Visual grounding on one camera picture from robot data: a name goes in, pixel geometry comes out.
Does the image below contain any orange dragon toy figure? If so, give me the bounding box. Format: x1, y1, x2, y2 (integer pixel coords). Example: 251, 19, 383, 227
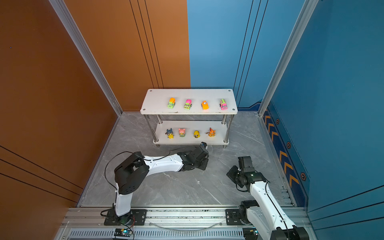
206, 128, 216, 137

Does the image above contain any pink green toy figure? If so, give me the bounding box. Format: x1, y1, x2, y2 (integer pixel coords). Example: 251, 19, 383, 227
179, 128, 186, 137

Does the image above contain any yellow pikachu toy figure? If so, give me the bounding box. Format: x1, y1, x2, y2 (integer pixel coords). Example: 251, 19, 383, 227
166, 128, 174, 139

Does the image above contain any green orange toy car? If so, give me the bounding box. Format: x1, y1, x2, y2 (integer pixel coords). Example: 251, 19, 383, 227
167, 98, 176, 109

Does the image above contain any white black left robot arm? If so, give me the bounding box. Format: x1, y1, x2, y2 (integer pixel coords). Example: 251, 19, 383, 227
114, 142, 209, 217

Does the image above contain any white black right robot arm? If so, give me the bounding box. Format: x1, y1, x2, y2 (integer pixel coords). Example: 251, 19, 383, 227
226, 156, 310, 240

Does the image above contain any white two-tier shelf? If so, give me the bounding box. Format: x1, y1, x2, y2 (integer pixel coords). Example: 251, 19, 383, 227
140, 89, 238, 147

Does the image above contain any green circuit board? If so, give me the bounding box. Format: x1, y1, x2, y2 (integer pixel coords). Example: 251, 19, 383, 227
114, 228, 135, 240

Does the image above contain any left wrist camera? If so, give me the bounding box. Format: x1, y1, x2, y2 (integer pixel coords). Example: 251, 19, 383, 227
201, 142, 208, 149

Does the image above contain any right aluminium corner post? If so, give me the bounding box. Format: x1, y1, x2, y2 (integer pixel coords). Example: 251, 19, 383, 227
258, 0, 319, 118

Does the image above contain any aluminium corner post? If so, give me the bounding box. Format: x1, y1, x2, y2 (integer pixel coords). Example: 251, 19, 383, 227
49, 0, 124, 117
258, 0, 319, 118

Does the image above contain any left aluminium corner post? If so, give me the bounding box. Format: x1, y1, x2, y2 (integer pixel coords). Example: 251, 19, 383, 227
49, 0, 124, 117

